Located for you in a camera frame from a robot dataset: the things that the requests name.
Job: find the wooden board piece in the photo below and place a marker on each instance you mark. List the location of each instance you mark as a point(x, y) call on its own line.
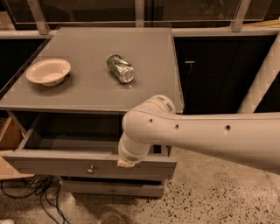
point(10, 138)

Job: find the grey bottom drawer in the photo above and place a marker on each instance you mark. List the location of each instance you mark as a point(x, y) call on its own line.
point(115, 189)

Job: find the grey top drawer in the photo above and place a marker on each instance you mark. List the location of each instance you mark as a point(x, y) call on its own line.
point(82, 146)

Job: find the grey drawer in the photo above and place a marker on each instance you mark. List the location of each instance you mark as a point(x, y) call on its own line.
point(115, 189)
point(82, 146)

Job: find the white object floor corner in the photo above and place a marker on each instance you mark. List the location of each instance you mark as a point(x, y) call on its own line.
point(7, 221)

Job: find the white paper bowl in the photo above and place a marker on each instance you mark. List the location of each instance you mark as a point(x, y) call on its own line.
point(48, 72)

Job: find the green soda can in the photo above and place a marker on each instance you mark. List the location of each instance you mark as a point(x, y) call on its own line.
point(120, 68)

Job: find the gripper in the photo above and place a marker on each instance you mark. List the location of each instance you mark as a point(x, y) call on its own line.
point(130, 156)

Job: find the metal window railing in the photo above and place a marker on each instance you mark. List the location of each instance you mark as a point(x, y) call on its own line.
point(40, 19)

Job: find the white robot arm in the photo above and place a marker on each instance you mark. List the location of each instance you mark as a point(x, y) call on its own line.
point(215, 74)

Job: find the grey drawer cabinet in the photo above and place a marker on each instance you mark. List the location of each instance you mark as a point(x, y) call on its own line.
point(91, 88)

